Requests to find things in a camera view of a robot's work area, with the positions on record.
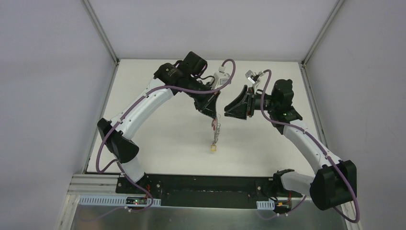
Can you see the aluminium frame rail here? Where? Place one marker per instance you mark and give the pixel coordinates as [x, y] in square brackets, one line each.
[92, 184]

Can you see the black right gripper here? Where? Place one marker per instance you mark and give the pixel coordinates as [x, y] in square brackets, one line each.
[249, 104]

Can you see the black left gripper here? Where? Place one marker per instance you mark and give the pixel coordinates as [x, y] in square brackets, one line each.
[205, 98]

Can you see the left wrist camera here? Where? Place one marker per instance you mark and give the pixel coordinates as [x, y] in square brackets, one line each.
[220, 78]

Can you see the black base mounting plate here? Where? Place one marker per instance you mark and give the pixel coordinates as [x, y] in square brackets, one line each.
[206, 191]

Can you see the red-handled metal key holder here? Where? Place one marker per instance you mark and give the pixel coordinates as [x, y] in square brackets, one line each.
[216, 129]

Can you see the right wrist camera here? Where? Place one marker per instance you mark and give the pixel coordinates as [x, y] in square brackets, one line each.
[253, 77]

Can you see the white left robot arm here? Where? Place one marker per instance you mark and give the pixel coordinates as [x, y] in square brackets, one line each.
[167, 81]

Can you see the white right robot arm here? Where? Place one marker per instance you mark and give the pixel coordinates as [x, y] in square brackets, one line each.
[334, 181]

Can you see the white cable duct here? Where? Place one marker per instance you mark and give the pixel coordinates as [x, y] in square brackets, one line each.
[118, 201]

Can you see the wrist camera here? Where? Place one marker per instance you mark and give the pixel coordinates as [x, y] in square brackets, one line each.
[220, 78]
[253, 77]

